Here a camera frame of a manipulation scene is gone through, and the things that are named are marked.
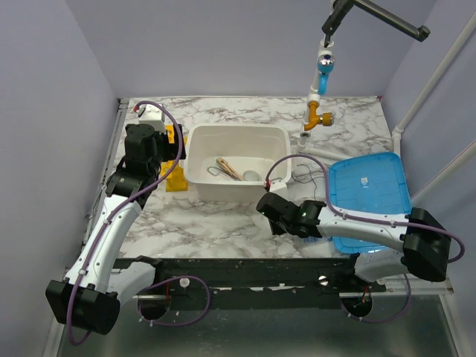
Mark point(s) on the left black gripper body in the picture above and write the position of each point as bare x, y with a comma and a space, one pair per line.
162, 143

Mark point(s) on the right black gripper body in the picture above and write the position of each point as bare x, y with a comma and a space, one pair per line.
279, 227

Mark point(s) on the yellow test tube rack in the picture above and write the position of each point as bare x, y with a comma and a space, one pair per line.
175, 181

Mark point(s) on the wooden stick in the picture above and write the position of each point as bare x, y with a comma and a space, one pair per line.
221, 162

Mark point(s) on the round watch glass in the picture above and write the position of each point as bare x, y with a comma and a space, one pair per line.
251, 175

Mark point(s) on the white plastic tub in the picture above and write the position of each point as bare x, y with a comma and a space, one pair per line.
246, 147

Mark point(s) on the blue plastic tray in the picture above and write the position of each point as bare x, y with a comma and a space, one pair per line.
371, 183

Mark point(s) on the bag of blue pipettes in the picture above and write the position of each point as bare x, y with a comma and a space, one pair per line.
316, 240

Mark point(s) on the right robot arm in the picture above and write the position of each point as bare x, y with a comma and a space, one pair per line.
414, 243

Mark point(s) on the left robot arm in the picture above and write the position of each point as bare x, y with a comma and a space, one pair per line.
88, 297

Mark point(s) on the faucet pipe assembly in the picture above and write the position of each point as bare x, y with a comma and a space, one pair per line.
312, 118

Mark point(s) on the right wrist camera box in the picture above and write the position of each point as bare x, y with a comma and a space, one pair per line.
276, 185

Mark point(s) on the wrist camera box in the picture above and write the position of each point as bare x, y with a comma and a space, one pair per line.
276, 185
150, 115

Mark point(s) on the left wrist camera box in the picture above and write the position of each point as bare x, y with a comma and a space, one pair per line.
150, 115

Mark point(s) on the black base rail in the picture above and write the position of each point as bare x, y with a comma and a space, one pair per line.
241, 284

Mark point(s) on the white wall pipe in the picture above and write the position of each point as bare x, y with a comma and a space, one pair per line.
469, 152

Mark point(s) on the black overhead camera arm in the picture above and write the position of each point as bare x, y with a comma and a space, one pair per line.
339, 9

